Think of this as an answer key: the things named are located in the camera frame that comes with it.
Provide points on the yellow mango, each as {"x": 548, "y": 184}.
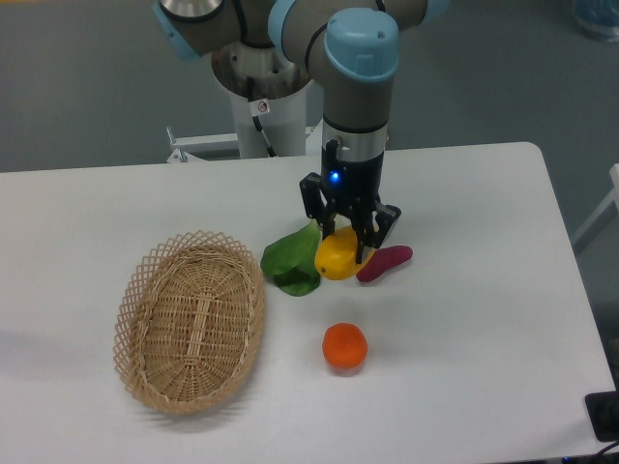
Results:
{"x": 336, "y": 255}

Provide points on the black device at edge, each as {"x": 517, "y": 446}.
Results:
{"x": 602, "y": 408}

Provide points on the blue object top right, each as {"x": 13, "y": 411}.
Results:
{"x": 597, "y": 18}

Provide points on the woven wicker basket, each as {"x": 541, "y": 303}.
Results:
{"x": 190, "y": 323}

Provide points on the white furniture frame right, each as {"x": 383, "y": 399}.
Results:
{"x": 601, "y": 216}

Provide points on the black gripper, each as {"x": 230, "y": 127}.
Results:
{"x": 349, "y": 182}

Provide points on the purple sweet potato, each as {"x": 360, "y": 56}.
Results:
{"x": 384, "y": 260}

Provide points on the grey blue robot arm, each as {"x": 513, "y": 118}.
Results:
{"x": 349, "y": 48}

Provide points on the green bok choy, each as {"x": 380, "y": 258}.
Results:
{"x": 289, "y": 261}

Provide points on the orange tangerine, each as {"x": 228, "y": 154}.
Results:
{"x": 344, "y": 346}

